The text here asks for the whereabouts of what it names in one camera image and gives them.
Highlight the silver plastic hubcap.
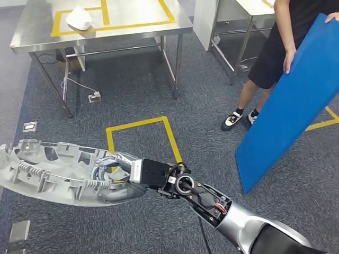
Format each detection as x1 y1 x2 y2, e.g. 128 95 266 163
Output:
0 139 143 207

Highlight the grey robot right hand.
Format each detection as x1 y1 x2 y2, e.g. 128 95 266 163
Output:
91 151 149 202

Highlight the white crumpled cloth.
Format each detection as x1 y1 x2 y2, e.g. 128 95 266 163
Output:
66 6 93 31

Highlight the silver floor socket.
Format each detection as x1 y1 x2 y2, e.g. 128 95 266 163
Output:
23 121 38 133

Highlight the yellow floor tape square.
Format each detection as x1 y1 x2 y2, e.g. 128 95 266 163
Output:
304 105 339 132
106 115 183 166

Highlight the yellow bench tape square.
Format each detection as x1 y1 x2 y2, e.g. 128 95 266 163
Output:
100 0 175 31
51 0 109 38

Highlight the steel workbench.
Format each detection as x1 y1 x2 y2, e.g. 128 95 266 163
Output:
209 0 276 86
10 0 193 118

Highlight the white adapter cable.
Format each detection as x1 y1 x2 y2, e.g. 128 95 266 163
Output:
60 77 97 95

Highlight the black right wrist camera bracket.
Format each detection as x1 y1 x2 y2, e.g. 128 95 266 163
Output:
130 158 171 191

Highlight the blue metal shelf board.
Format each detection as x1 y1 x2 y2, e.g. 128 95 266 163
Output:
235 13 339 195

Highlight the person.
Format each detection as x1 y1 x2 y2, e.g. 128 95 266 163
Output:
221 0 339 132

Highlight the black hanging arm cable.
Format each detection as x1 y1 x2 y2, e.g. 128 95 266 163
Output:
198 216 212 254

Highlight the person's right hand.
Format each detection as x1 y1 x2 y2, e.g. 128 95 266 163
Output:
282 49 297 74

